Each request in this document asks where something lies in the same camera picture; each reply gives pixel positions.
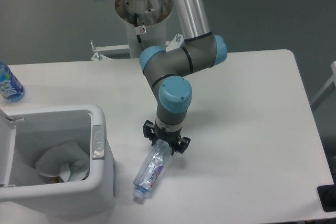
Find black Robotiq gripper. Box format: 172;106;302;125
142;120;190;155

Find crushed clear plastic bottle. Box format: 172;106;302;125
133;140;172;202

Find white paper wrapper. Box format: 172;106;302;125
35;141;90;182

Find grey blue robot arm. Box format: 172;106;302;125
115;0;227;153

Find white plastic trash can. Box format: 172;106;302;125
1;104;115;216

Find blue labelled water bottle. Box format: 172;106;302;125
1;62;25;102

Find black clamp at table edge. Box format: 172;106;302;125
317;184;335;212

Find white metal base frame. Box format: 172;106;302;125
90;34;184;61

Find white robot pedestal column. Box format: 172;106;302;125
115;0;173;58

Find black cable on pedestal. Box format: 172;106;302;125
133;12;149;51

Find white frame at right edge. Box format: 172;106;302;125
310;61;335;111

